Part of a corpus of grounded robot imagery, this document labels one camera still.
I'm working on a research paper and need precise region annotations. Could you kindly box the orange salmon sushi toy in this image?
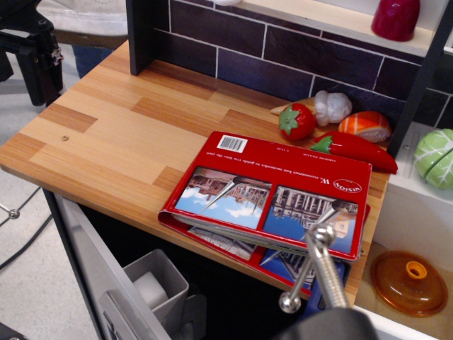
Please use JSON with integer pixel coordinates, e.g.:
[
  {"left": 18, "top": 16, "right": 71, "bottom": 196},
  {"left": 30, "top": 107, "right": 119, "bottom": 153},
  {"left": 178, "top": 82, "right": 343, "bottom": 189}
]
[{"left": 338, "top": 110, "right": 392, "bottom": 143}]

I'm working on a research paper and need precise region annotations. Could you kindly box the red spiral-bound picture book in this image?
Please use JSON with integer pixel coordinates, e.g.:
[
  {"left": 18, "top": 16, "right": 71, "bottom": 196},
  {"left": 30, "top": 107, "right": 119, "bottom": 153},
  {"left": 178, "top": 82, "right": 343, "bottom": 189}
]
[{"left": 158, "top": 132, "right": 372, "bottom": 284}]

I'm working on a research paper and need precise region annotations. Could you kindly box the tan toy bread piece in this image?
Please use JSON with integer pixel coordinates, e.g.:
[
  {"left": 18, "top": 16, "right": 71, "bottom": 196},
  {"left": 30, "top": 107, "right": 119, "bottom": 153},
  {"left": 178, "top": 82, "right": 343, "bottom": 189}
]
[{"left": 270, "top": 97, "right": 315, "bottom": 115}]

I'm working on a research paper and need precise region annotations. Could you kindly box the open grey cabinet door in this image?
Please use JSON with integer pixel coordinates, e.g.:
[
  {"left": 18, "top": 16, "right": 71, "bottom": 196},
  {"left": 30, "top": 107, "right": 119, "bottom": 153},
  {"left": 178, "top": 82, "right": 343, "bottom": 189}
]
[{"left": 48, "top": 193, "right": 170, "bottom": 339}]

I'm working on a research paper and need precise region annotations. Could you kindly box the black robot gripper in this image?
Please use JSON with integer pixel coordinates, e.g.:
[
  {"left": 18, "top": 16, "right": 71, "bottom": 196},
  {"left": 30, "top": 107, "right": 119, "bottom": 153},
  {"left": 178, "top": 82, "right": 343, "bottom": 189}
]
[{"left": 1, "top": 1, "right": 63, "bottom": 106}]

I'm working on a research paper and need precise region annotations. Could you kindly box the red toy tomato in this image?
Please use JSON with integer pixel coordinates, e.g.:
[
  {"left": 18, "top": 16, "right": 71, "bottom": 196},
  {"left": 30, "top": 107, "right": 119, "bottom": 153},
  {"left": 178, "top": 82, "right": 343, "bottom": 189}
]
[{"left": 279, "top": 103, "right": 316, "bottom": 140}]

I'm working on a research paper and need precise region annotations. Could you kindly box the magenta cup on shelf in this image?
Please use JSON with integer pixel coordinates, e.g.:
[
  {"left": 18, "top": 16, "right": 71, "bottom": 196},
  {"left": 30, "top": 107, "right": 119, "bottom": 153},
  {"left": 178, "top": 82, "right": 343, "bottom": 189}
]
[{"left": 371, "top": 0, "right": 420, "bottom": 42}]

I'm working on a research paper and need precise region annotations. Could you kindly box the silver metal clamp screw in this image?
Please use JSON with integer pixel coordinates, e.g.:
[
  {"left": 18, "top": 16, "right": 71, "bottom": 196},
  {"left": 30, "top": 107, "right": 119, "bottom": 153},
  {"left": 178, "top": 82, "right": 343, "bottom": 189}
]
[{"left": 279, "top": 222, "right": 336, "bottom": 314}]

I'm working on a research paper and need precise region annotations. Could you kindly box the blue clamp body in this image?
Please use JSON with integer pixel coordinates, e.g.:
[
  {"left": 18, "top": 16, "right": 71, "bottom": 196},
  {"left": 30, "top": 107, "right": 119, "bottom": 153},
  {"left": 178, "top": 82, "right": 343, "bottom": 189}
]
[{"left": 301, "top": 261, "right": 350, "bottom": 319}]

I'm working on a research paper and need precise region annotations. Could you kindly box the grey plastic bin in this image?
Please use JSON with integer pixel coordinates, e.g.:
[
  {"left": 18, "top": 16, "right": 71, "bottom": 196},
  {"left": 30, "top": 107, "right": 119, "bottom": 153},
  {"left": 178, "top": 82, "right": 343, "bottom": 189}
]
[{"left": 124, "top": 249, "right": 188, "bottom": 332}]

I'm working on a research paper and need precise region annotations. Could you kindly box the black floor cable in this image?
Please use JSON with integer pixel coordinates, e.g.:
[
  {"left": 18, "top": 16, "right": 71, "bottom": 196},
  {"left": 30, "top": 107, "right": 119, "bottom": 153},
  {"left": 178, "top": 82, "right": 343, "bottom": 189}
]
[{"left": 0, "top": 186, "right": 54, "bottom": 272}]

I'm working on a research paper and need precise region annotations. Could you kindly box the white block in bin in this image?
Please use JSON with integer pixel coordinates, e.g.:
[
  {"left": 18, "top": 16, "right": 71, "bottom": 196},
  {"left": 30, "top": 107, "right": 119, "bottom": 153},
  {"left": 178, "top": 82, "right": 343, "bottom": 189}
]
[{"left": 133, "top": 271, "right": 168, "bottom": 310}]

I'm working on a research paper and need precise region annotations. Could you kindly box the white toy garlic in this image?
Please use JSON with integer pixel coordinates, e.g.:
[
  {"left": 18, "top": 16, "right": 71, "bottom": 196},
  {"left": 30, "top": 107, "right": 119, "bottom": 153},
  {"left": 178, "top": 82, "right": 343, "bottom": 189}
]
[{"left": 315, "top": 90, "right": 352, "bottom": 127}]

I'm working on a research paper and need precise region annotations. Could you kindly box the orange transparent pot lid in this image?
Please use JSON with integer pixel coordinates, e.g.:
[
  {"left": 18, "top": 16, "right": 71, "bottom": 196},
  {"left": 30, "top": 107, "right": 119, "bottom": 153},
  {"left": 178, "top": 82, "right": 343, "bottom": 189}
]
[{"left": 371, "top": 251, "right": 448, "bottom": 317}]

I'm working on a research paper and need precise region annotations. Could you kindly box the light wooden shelf board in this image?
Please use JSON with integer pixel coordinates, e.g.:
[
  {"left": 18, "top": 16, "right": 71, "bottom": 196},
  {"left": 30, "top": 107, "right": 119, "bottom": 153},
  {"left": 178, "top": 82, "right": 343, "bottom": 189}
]
[{"left": 240, "top": 0, "right": 435, "bottom": 57}]

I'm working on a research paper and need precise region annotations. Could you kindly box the green toy cabbage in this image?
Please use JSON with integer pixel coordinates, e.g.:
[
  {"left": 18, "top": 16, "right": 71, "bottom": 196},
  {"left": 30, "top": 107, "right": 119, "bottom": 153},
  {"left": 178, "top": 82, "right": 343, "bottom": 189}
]
[{"left": 414, "top": 129, "right": 452, "bottom": 189}]

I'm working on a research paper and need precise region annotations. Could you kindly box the red toy chili pepper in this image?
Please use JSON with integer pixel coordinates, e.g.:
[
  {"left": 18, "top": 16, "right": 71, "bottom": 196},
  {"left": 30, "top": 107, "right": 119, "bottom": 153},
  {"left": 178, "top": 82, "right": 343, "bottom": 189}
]
[{"left": 311, "top": 131, "right": 398, "bottom": 174}]

